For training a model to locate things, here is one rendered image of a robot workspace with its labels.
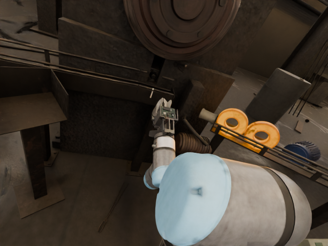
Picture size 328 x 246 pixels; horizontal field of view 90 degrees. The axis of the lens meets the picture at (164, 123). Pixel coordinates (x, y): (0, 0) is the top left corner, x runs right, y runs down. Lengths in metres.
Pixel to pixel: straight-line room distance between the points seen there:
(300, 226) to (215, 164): 0.13
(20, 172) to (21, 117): 0.64
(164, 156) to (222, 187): 0.33
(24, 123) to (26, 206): 0.59
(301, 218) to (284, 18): 8.61
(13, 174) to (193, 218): 1.25
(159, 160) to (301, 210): 0.35
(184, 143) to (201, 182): 0.76
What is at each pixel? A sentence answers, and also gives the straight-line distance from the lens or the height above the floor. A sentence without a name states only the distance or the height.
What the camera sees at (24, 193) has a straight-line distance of 1.27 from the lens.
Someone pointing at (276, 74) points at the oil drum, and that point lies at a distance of 3.39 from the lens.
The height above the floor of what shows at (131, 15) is 1.00.
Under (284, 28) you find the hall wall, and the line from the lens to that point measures 8.93.
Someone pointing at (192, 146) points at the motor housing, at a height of 0.50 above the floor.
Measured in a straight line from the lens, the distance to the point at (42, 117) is 0.76.
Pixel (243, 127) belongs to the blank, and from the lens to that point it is 0.96.
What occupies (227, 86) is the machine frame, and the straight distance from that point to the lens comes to 1.11.
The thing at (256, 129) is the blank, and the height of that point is 0.75.
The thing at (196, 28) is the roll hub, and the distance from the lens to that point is 0.76.
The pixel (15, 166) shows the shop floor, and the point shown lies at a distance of 1.40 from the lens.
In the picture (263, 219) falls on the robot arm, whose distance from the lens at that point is 0.25.
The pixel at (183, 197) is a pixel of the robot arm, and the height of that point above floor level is 0.92.
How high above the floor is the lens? 1.08
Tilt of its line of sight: 34 degrees down
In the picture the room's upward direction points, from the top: 24 degrees clockwise
